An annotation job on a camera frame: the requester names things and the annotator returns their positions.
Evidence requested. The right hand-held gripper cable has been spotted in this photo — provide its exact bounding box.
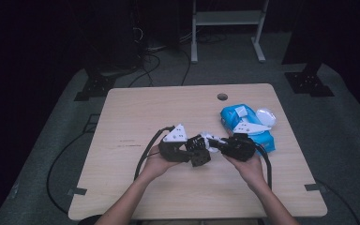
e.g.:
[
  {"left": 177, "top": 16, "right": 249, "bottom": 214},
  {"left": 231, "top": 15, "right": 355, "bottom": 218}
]
[{"left": 254, "top": 142, "right": 274, "bottom": 190}]

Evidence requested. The white metal stand frame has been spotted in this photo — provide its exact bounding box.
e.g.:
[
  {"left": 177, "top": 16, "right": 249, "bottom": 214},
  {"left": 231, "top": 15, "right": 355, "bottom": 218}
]
[{"left": 190, "top": 0, "right": 271, "bottom": 65}]

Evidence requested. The black stand base plate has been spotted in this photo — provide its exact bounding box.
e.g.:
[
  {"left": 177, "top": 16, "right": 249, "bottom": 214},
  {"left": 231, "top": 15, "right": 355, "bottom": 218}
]
[
  {"left": 73, "top": 74, "right": 117, "bottom": 102},
  {"left": 284, "top": 62, "right": 336, "bottom": 98}
]

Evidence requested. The grey tape strip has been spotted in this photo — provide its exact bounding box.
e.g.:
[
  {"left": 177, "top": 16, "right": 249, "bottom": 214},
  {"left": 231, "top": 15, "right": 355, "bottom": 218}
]
[
  {"left": 67, "top": 187, "right": 88, "bottom": 197},
  {"left": 304, "top": 183, "right": 328, "bottom": 192}
]

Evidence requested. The straight black floor cable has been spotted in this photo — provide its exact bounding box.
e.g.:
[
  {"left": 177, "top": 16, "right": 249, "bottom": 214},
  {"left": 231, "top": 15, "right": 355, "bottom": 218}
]
[{"left": 180, "top": 49, "right": 192, "bottom": 87}]

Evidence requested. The thin black floor cable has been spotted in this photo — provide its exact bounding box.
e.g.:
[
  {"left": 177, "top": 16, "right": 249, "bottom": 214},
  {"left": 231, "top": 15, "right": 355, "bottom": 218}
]
[{"left": 315, "top": 179, "right": 360, "bottom": 225}]

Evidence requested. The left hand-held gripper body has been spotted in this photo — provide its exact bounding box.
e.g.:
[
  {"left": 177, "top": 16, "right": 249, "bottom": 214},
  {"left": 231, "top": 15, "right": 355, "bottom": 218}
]
[{"left": 157, "top": 123, "right": 191, "bottom": 164}]

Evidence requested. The long black floor cable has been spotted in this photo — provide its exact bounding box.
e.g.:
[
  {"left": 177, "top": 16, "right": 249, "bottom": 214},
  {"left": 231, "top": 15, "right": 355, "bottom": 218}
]
[{"left": 45, "top": 113, "right": 101, "bottom": 216}]

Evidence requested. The looped black floor cable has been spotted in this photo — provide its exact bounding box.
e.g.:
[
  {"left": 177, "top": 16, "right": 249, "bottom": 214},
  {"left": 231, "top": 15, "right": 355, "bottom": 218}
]
[{"left": 127, "top": 52, "right": 162, "bottom": 89}]

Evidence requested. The blue wet wipes pack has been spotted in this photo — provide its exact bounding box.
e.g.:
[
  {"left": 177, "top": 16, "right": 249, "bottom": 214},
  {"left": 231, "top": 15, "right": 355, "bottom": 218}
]
[{"left": 219, "top": 103, "right": 278, "bottom": 155}]

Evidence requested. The person's right hand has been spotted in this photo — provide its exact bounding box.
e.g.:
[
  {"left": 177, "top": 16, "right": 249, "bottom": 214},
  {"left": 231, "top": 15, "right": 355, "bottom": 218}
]
[{"left": 224, "top": 152, "right": 265, "bottom": 189}]

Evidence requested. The person's left hand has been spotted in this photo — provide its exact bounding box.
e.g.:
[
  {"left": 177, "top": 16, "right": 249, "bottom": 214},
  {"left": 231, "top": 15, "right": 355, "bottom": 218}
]
[{"left": 140, "top": 151, "right": 183, "bottom": 186}]

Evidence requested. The dark equipment rack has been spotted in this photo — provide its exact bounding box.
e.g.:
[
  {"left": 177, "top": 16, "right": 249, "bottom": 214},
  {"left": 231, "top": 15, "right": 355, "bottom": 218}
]
[{"left": 83, "top": 0, "right": 146, "bottom": 75}]

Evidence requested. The left hand-held gripper cable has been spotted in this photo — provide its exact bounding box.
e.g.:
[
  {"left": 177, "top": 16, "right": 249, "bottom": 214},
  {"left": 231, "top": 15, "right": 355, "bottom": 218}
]
[{"left": 132, "top": 125, "right": 176, "bottom": 183}]

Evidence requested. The hand-held gripper cable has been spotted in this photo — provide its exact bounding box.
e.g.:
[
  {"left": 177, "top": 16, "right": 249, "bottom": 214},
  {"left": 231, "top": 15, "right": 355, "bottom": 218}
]
[
  {"left": 254, "top": 142, "right": 274, "bottom": 190},
  {"left": 132, "top": 125, "right": 176, "bottom": 183}
]

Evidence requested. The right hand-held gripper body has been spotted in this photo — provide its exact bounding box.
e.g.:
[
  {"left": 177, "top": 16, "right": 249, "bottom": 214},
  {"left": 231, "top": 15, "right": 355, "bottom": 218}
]
[{"left": 219, "top": 121, "right": 273, "bottom": 163}]

